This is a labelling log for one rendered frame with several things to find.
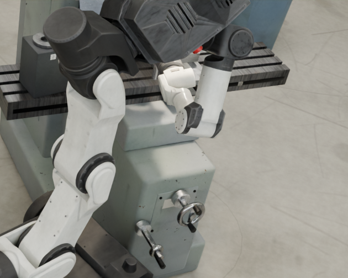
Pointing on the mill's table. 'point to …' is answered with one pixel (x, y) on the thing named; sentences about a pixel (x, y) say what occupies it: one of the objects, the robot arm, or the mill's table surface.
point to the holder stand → (40, 67)
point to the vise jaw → (191, 58)
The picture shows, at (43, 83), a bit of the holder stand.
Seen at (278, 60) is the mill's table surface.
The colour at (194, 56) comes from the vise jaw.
